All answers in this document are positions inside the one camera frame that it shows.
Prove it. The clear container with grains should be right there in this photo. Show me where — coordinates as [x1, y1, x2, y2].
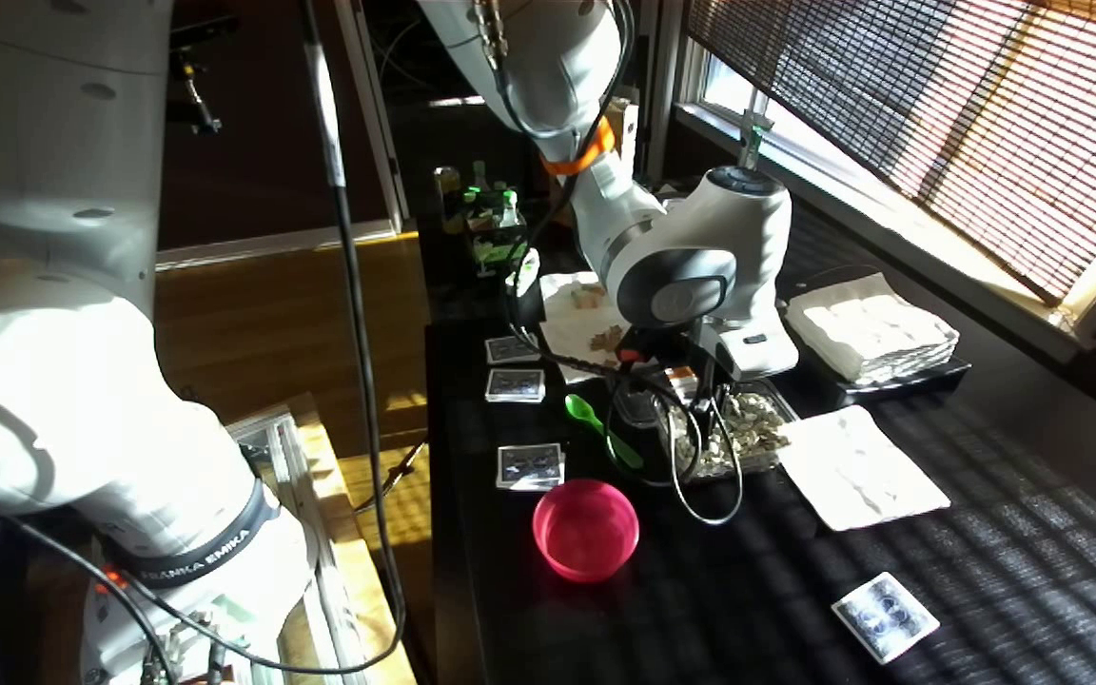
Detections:
[666, 376, 804, 488]

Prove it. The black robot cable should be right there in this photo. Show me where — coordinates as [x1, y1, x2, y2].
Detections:
[0, 0, 753, 685]

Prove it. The pink plastic bowl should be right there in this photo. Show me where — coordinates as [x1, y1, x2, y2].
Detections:
[527, 475, 644, 585]

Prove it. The stack of white napkins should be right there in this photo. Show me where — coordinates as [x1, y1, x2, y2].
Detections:
[782, 269, 961, 387]

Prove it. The flat white paper napkin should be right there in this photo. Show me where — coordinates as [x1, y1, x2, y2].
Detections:
[773, 405, 954, 537]

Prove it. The window blind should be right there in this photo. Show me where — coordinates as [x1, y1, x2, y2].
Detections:
[683, 0, 1096, 309]

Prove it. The white paper with snacks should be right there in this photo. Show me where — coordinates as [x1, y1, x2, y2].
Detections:
[536, 268, 634, 387]

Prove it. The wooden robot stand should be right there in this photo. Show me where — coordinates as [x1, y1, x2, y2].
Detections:
[222, 391, 417, 685]

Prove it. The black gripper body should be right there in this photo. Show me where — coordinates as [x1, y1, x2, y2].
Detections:
[621, 340, 716, 443]

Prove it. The small white device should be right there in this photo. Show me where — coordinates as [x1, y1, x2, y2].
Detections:
[502, 244, 544, 300]

